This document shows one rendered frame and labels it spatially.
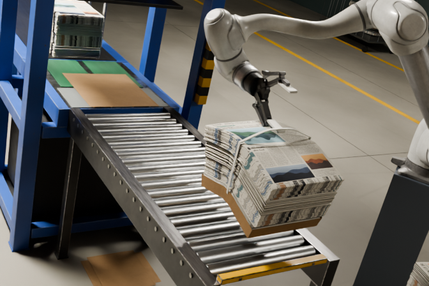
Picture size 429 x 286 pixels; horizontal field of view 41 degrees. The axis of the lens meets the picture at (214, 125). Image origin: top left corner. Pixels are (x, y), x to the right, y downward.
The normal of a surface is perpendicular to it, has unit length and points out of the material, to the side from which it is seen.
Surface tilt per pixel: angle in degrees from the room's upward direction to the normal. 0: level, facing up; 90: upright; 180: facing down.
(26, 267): 0
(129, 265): 0
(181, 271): 90
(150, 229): 90
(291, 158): 18
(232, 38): 98
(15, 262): 0
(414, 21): 86
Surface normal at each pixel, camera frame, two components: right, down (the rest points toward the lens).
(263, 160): 0.33, -0.72
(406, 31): 0.08, 0.26
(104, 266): 0.21, -0.90
